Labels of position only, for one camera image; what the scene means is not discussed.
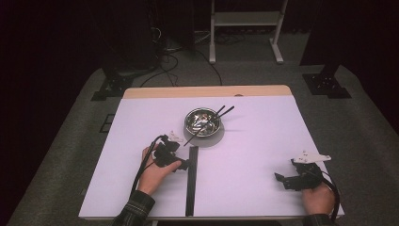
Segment shiny metal bowl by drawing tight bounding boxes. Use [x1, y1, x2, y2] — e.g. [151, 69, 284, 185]
[184, 107, 223, 138]

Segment person's left hand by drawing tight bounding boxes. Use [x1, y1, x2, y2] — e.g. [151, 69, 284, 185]
[136, 145, 183, 196]

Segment white metal stand frame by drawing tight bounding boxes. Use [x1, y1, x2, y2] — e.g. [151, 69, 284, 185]
[208, 0, 289, 65]

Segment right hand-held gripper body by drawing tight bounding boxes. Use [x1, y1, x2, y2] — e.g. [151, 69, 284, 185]
[291, 150, 332, 191]

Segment dark cabinet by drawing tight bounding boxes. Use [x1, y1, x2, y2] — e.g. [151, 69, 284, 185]
[100, 0, 159, 73]

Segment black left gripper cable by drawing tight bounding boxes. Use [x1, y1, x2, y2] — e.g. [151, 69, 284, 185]
[131, 135, 166, 193]

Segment white table sheet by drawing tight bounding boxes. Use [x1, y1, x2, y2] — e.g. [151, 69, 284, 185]
[78, 95, 345, 219]

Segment black floor cable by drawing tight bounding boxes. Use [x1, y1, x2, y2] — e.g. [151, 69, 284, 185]
[139, 52, 181, 89]
[194, 46, 224, 87]

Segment grey round coaster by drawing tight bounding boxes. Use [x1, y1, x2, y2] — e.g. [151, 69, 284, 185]
[183, 123, 226, 149]

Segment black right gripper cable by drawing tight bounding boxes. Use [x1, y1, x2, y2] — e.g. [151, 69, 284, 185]
[319, 170, 342, 223]

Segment long black strip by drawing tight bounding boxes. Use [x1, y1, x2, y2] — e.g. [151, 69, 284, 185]
[184, 146, 200, 218]

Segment black square floor frame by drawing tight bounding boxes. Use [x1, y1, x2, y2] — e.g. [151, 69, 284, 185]
[99, 113, 117, 134]

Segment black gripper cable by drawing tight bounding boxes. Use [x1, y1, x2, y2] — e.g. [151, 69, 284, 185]
[319, 170, 342, 223]
[131, 135, 166, 193]

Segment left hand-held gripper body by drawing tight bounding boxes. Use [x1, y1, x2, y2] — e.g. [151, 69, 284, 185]
[152, 131, 184, 169]

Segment person's right hand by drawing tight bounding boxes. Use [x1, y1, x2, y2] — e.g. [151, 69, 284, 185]
[301, 182, 337, 216]

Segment black stand base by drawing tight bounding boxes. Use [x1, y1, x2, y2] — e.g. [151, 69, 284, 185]
[302, 64, 352, 100]
[90, 67, 136, 102]

